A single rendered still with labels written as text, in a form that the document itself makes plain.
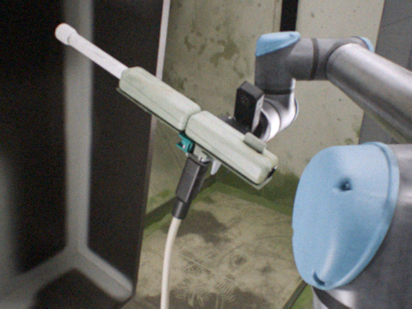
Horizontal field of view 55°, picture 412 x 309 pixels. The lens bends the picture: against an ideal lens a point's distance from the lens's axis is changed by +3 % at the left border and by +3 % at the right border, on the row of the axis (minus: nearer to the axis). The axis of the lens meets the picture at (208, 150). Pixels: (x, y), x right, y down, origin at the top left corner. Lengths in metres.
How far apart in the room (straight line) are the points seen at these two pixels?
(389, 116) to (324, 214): 0.30
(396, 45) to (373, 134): 0.53
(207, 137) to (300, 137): 2.19
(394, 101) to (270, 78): 0.33
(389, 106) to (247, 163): 0.21
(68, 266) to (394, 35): 2.02
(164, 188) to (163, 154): 0.27
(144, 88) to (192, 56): 2.48
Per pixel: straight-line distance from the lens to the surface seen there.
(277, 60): 0.83
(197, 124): 0.60
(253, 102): 0.68
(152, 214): 2.78
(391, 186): 0.30
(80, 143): 1.52
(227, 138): 0.58
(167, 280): 0.82
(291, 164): 2.87
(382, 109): 0.60
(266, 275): 2.42
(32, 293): 1.73
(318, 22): 2.59
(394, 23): 2.47
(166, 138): 3.03
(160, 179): 2.87
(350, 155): 0.32
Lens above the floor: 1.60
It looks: 23 degrees down
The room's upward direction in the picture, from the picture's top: straight up
